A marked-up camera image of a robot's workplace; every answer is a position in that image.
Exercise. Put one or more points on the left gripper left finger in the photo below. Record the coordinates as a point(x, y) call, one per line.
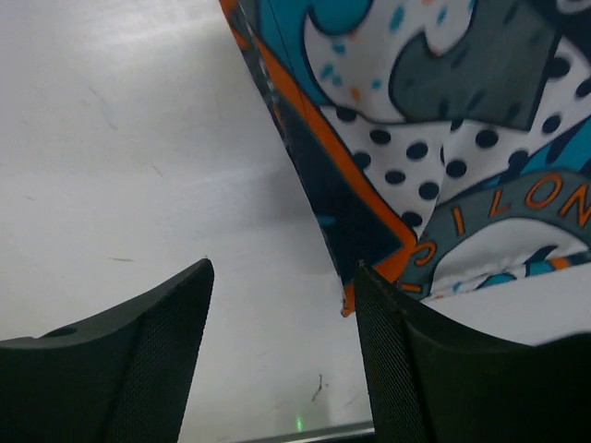
point(123, 375)

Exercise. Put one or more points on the colourful patterned shorts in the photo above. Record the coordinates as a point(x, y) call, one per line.
point(445, 144)

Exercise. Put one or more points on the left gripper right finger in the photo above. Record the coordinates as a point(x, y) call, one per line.
point(432, 379)

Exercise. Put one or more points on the aluminium table edge rail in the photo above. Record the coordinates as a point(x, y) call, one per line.
point(363, 432)

